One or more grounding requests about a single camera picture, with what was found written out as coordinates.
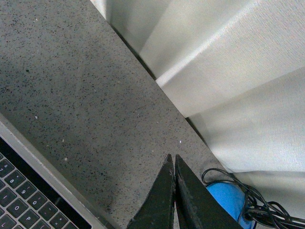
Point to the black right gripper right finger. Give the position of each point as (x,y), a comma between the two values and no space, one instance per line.
(196,207)

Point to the blue round object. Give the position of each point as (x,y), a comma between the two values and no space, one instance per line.
(231,198)

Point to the white pleated curtain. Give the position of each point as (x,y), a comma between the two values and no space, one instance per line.
(236,69)

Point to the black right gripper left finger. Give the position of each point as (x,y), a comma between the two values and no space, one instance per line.
(157,211)

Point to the silver laptop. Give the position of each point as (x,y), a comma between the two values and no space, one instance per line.
(34,195)

